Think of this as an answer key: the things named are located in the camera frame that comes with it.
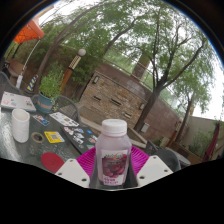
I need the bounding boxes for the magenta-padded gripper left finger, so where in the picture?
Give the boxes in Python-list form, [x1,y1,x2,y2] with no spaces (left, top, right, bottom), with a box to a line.
[54,146,101,189]

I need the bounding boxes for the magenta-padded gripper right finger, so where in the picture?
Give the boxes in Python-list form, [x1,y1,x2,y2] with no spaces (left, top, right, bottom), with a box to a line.
[130,145,174,188]

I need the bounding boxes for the pink juice bottle white cap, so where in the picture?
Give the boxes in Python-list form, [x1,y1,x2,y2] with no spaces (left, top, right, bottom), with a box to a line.
[95,118,133,188]

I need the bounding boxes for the flat round red coaster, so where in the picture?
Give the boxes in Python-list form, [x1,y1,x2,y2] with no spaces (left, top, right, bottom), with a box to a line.
[40,152,65,174]

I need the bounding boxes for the yellow square card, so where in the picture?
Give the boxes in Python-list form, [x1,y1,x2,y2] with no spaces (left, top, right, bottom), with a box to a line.
[43,130,66,144]

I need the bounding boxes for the white sticker sheet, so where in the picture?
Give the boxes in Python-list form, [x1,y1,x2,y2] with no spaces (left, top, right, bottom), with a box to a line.
[49,111,80,128]

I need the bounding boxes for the blue sticker card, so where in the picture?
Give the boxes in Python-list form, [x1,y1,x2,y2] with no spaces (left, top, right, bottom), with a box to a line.
[32,114,51,127]

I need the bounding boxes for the dark-trunked tree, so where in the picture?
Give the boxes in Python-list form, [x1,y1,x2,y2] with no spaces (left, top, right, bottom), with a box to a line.
[133,6,214,133]

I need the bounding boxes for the closed maroon patio umbrella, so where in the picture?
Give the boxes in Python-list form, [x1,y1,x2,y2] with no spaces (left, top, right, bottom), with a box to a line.
[203,120,222,163]

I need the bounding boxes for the white cup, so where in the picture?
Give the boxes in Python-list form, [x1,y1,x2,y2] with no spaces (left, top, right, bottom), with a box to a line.
[11,108,31,144]

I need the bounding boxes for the potted green plant teal pot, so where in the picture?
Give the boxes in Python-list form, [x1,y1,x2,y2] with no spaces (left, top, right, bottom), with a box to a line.
[35,63,65,114]

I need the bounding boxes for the silver laptop with stickers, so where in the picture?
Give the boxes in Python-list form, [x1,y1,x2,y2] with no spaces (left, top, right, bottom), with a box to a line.
[0,91,37,113]

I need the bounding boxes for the blue yellow striped cone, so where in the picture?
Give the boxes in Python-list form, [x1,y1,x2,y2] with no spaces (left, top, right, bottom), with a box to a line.
[26,74,39,92]

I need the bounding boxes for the leaning slender tree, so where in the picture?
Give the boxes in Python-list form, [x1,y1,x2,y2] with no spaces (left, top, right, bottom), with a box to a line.
[33,3,111,94]

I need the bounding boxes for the orange canopy with white pole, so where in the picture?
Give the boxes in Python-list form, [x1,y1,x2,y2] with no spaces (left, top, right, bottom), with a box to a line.
[13,18,46,89]

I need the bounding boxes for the white wall box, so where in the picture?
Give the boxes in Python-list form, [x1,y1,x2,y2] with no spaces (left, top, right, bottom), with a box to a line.
[140,122,150,134]

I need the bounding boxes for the brown tape ring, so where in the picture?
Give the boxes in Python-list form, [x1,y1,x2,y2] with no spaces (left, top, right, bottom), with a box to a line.
[30,131,45,144]

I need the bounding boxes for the globe-topped lamp post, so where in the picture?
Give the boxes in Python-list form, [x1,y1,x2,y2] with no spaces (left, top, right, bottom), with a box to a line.
[59,48,87,93]

